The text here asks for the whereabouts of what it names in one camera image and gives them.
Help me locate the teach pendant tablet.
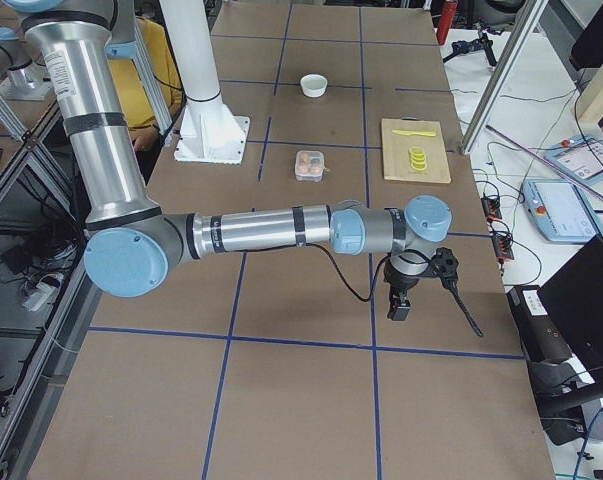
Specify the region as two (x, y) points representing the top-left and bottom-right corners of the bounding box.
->
(522, 178), (603, 244)
(544, 135), (603, 186)

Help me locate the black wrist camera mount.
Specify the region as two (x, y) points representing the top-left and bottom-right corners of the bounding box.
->
(430, 247), (459, 292)

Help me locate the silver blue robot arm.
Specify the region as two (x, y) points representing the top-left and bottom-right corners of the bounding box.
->
(13, 1), (458, 321)

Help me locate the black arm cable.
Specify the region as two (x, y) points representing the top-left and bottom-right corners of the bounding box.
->
(300, 242), (484, 339)

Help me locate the white ceramic bowl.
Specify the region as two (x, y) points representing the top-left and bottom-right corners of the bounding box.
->
(299, 73), (328, 98)

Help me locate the bamboo cutting board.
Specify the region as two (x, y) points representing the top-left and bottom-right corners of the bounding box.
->
(381, 119), (451, 184)

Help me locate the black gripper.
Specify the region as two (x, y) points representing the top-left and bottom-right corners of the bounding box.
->
(384, 263), (420, 322)

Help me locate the small circuit board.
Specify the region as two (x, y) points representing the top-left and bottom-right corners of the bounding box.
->
(492, 232), (514, 261)
(481, 196), (502, 220)

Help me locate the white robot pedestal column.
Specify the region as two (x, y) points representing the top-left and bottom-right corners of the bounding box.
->
(160, 0), (250, 164)

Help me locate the red cylinder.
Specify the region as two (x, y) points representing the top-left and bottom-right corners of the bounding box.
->
(436, 0), (458, 46)

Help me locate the black tripod bar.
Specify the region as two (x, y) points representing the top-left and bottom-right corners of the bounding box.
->
(443, 29), (497, 67)

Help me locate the black computer box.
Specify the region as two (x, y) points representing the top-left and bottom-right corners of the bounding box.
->
(507, 285), (572, 364)

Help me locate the aluminium frame post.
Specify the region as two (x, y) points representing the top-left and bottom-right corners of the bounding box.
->
(460, 0), (548, 155)

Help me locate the far teach pendant tablet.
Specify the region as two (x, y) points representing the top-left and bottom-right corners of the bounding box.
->
(544, 135), (603, 186)

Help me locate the near teach pendant tablet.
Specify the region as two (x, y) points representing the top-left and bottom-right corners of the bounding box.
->
(522, 178), (603, 244)

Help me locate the person in yellow shirt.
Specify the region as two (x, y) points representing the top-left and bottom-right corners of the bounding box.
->
(107, 15), (184, 152)

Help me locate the clear plastic egg box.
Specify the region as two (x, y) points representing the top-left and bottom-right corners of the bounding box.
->
(294, 150), (326, 182)

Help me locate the yellow plastic knife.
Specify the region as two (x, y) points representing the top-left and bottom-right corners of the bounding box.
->
(391, 129), (437, 138)

